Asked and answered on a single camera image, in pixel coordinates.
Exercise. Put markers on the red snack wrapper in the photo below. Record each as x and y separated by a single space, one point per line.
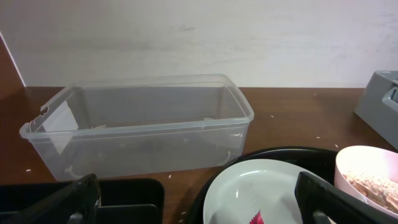
257 219

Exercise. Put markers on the white plate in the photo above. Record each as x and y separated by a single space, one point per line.
262 186

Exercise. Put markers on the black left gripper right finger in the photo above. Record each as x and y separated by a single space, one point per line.
320 202

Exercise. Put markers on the grey dishwasher rack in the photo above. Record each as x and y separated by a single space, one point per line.
378 105

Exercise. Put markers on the round black tray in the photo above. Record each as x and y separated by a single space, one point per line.
319 161

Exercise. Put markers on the rice and food scraps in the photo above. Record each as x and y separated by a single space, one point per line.
377 188

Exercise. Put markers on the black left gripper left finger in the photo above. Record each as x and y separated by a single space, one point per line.
76 203

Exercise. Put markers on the black rectangular tray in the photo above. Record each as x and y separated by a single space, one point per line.
124 201

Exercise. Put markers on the pink bowl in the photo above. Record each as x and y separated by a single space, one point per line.
368 160

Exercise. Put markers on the clear plastic bin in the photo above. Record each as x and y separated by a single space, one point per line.
134 126

